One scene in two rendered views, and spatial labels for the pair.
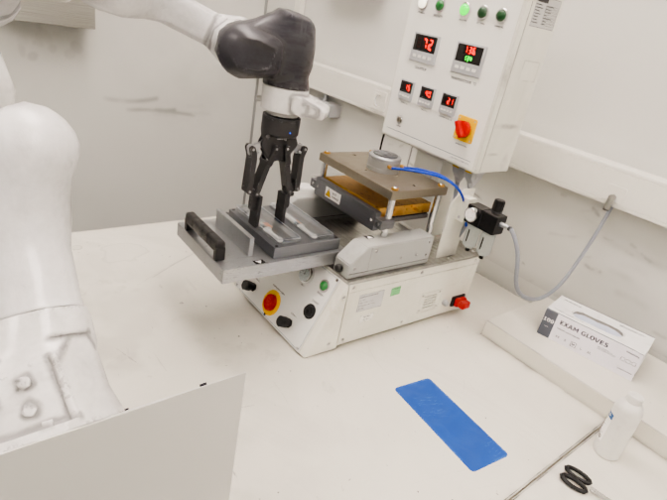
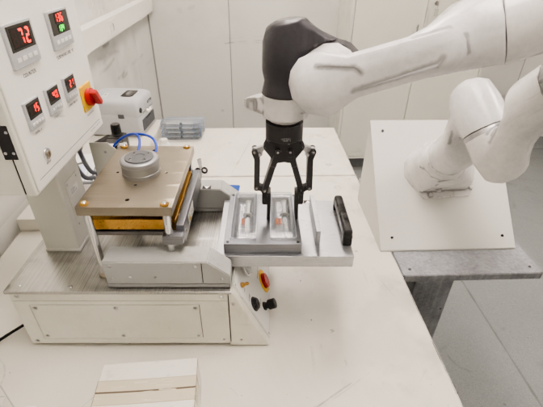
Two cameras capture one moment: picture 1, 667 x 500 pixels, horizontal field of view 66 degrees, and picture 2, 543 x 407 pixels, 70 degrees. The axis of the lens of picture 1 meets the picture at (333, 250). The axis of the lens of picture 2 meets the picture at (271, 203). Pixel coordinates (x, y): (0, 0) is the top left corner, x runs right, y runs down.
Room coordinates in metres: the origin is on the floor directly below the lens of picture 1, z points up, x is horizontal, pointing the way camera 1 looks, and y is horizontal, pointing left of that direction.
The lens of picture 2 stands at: (1.59, 0.61, 1.52)
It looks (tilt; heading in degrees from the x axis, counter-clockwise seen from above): 33 degrees down; 220
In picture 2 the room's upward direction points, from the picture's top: 1 degrees clockwise
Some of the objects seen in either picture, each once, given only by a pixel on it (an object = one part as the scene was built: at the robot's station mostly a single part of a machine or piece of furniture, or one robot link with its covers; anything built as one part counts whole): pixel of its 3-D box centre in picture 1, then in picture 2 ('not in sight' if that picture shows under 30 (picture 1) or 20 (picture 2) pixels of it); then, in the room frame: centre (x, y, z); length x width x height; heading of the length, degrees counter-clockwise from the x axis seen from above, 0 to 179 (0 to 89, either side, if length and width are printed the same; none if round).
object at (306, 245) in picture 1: (283, 228); (263, 220); (1.04, 0.12, 0.98); 0.20 x 0.17 x 0.03; 42
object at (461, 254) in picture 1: (376, 236); (140, 239); (1.23, -0.10, 0.93); 0.46 x 0.35 x 0.01; 132
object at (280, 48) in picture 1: (267, 45); (311, 57); (0.99, 0.19, 1.35); 0.18 x 0.10 x 0.13; 112
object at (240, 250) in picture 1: (263, 235); (283, 224); (1.00, 0.15, 0.97); 0.30 x 0.22 x 0.08; 132
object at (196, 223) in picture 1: (203, 234); (342, 218); (0.91, 0.26, 0.99); 0.15 x 0.02 x 0.04; 42
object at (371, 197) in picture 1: (380, 187); (146, 187); (1.20, -0.08, 1.07); 0.22 x 0.17 x 0.10; 42
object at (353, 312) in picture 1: (361, 272); (164, 262); (1.19, -0.08, 0.84); 0.53 x 0.37 x 0.17; 132
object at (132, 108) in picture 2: not in sight; (123, 111); (0.72, -1.02, 0.88); 0.25 x 0.20 x 0.17; 127
